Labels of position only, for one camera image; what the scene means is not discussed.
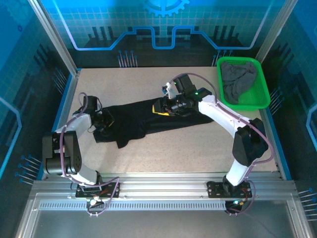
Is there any black t-shirt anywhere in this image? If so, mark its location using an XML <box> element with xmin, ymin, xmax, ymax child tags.
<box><xmin>93</xmin><ymin>98</ymin><xmax>215</xmax><ymax>149</ymax></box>

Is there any grey t-shirt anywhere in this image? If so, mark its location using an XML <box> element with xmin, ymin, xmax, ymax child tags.
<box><xmin>220</xmin><ymin>61</ymin><xmax>257</xmax><ymax>105</ymax></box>

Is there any green plastic basket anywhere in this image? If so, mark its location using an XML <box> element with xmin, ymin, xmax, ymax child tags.
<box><xmin>216</xmin><ymin>56</ymin><xmax>271</xmax><ymax>111</ymax></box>

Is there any steel sheet tray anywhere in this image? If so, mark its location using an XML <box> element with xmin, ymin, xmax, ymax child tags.
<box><xmin>14</xmin><ymin>193</ymin><xmax>313</xmax><ymax>238</ymax></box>

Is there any right arm white camera box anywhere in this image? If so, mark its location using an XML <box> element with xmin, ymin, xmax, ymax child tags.
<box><xmin>162</xmin><ymin>82</ymin><xmax>177</xmax><ymax>100</ymax></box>

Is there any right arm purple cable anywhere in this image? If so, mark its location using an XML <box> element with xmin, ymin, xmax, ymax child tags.
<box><xmin>172</xmin><ymin>72</ymin><xmax>275</xmax><ymax>216</ymax></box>

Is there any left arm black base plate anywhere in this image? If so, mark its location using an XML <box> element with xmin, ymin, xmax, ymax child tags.
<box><xmin>75</xmin><ymin>182</ymin><xmax>121</xmax><ymax>199</ymax></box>

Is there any aluminium mounting rail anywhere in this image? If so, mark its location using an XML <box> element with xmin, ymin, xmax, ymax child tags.
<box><xmin>32</xmin><ymin>173</ymin><xmax>298</xmax><ymax>197</ymax></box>

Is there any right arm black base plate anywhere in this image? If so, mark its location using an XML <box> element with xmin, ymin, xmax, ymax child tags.
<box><xmin>206</xmin><ymin>179</ymin><xmax>253</xmax><ymax>199</ymax></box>

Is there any slotted grey cable duct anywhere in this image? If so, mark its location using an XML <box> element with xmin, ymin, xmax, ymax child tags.
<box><xmin>39</xmin><ymin>202</ymin><xmax>289</xmax><ymax>211</ymax></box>

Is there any aluminium frame post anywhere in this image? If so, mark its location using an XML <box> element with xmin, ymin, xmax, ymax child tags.
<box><xmin>254</xmin><ymin>0</ymin><xmax>299</xmax><ymax>65</ymax></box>
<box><xmin>27</xmin><ymin>0</ymin><xmax>81</xmax><ymax>76</ymax></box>

